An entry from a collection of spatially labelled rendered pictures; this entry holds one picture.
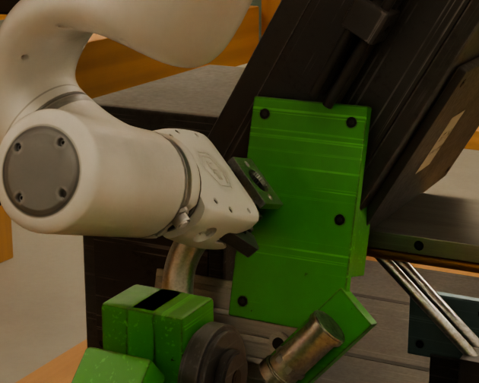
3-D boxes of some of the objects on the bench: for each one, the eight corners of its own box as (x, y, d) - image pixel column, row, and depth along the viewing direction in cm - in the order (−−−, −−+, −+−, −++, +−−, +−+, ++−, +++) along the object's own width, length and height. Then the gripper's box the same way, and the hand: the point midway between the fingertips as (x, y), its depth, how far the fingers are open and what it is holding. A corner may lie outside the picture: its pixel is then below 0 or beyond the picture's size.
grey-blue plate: (492, 419, 121) (499, 299, 118) (486, 427, 120) (495, 305, 116) (408, 402, 125) (413, 285, 122) (403, 409, 124) (408, 291, 120)
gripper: (66, 134, 91) (170, 154, 107) (171, 298, 86) (263, 292, 102) (131, 75, 88) (226, 106, 105) (242, 239, 84) (324, 243, 100)
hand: (236, 196), depth 102 cm, fingers closed on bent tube, 3 cm apart
